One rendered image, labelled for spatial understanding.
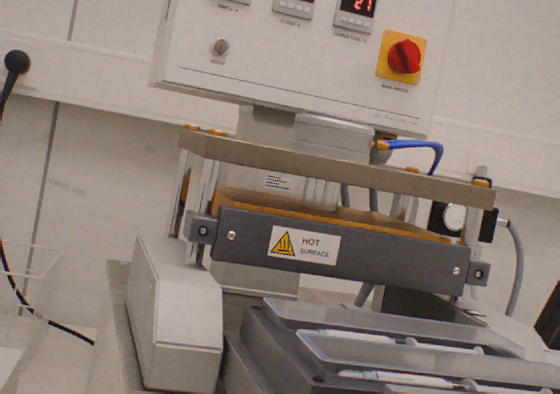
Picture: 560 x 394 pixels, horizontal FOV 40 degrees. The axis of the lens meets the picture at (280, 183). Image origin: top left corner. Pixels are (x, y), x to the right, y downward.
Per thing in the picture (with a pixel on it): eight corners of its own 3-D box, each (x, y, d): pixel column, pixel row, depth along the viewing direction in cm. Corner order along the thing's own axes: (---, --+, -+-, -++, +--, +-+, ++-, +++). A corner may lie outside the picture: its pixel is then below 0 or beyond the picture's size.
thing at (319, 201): (195, 218, 80) (212, 130, 80) (387, 249, 86) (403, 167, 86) (225, 248, 64) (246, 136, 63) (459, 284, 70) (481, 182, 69)
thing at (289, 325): (274, 351, 49) (280, 317, 49) (255, 326, 55) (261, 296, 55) (522, 380, 54) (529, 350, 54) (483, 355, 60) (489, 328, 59)
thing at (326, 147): (158, 205, 86) (179, 91, 85) (407, 246, 94) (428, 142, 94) (187, 243, 63) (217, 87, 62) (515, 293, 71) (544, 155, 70)
